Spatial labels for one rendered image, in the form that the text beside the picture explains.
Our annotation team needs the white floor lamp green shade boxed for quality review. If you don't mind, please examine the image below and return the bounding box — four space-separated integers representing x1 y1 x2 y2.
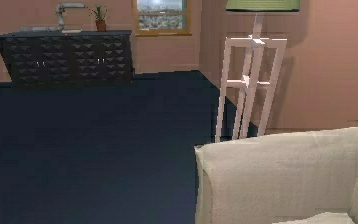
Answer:
214 0 301 144

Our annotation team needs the wooden framed window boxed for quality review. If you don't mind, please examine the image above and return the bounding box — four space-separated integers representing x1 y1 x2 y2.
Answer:
131 0 192 37

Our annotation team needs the grey desk lamp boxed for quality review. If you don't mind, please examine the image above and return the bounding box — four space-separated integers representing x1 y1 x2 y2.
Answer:
20 2 87 33

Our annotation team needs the potted green house plant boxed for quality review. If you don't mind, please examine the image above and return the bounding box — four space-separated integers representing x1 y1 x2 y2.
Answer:
88 4 109 33

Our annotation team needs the black patterned sideboard cabinet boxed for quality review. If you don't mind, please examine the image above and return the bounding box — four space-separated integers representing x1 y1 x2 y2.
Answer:
0 30 135 88

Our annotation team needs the beige sofa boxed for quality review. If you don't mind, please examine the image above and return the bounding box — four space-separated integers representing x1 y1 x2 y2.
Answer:
194 125 358 224

